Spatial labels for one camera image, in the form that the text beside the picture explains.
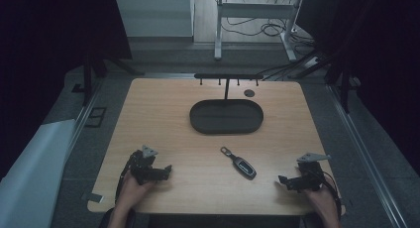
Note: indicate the white cabinet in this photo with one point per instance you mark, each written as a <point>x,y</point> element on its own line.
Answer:
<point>153,13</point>

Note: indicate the aluminium rail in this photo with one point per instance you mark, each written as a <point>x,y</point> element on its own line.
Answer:
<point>82,117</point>
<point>366,155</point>

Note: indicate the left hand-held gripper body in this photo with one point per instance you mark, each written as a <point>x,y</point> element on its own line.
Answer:
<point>142,165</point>

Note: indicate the dark curtain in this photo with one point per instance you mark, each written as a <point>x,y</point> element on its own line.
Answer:
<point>49,49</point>
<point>379,56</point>

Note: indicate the black car key fob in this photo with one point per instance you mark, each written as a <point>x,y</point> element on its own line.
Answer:
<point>242,165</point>

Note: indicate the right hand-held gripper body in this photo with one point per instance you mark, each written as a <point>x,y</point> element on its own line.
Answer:
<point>312,175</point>

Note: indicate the black key rack with tray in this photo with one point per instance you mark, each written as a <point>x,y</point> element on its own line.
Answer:
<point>226,117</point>

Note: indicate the round dark table grommet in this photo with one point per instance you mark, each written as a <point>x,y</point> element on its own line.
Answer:
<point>249,93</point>

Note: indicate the white desk frame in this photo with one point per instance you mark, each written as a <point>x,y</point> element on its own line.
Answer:
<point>254,10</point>

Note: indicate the person's left hand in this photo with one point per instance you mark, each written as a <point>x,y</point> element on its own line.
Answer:
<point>132,193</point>

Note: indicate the person's right hand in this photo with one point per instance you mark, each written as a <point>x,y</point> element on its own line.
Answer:
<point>325,203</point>

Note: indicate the grey tape piece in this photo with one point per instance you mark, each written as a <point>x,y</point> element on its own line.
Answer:
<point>93,198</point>

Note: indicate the black metal stand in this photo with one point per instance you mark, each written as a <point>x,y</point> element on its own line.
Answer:
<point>87,79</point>
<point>345,89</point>

